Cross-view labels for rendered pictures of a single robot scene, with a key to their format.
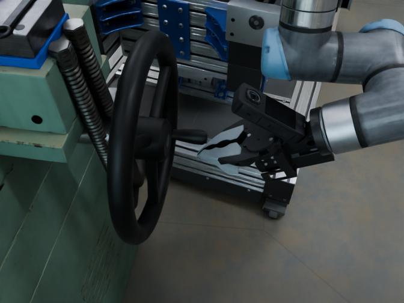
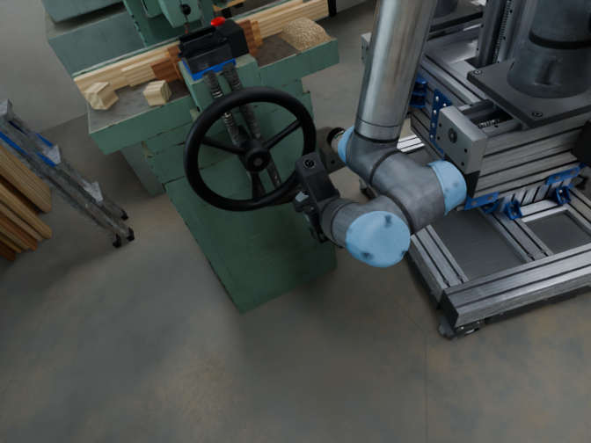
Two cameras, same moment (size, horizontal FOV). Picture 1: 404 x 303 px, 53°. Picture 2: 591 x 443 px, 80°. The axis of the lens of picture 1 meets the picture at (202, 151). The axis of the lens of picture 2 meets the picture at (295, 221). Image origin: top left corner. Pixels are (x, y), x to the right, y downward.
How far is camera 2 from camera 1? 0.55 m
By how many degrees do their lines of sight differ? 43
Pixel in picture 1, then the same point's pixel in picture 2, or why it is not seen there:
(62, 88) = (207, 98)
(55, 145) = not seen: hidden behind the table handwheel
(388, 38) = (419, 176)
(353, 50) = (385, 169)
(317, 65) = (360, 166)
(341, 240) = (481, 407)
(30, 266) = not seen: hidden behind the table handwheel
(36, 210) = (219, 168)
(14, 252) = not seen: hidden behind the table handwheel
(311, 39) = (359, 141)
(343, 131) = (326, 220)
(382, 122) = (339, 227)
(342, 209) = (518, 390)
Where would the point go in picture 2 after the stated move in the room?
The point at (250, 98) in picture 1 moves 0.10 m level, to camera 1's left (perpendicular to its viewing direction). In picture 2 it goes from (302, 162) to (274, 139)
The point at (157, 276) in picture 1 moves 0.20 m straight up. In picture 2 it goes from (327, 292) to (321, 264)
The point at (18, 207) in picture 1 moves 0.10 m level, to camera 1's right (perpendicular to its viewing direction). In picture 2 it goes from (203, 157) to (219, 176)
